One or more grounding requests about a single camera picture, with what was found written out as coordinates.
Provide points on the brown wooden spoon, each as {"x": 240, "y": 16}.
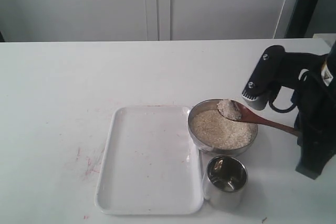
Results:
{"x": 235, "y": 111}

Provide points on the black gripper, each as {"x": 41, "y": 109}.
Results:
{"x": 313, "y": 79}

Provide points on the small steel cup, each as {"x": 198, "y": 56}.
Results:
{"x": 224, "y": 182}

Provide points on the steel bowl of rice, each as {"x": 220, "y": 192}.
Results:
{"x": 214, "y": 134}

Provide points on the white plastic tray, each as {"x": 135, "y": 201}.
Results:
{"x": 150, "y": 165}

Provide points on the white cabinet doors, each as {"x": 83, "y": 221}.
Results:
{"x": 122, "y": 20}

